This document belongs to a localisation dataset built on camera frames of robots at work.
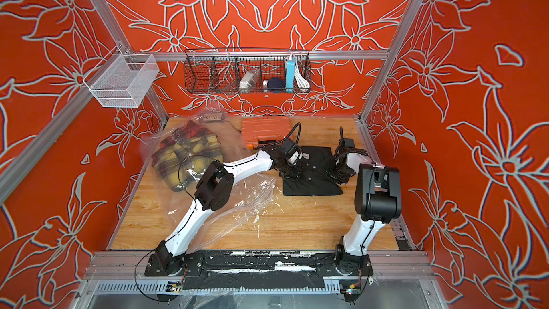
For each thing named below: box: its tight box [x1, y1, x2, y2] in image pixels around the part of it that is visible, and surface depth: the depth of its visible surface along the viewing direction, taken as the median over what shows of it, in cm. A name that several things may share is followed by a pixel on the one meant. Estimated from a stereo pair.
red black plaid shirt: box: [160, 119, 216, 150], surface depth 109 cm
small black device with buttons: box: [203, 113, 224, 122], surface depth 120 cm
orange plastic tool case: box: [241, 115, 291, 151], surface depth 109 cm
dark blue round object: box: [267, 77, 286, 93], surface depth 97 cm
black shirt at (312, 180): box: [282, 145, 344, 196], surface depth 93 cm
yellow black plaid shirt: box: [151, 133, 224, 191], surface depth 97 cm
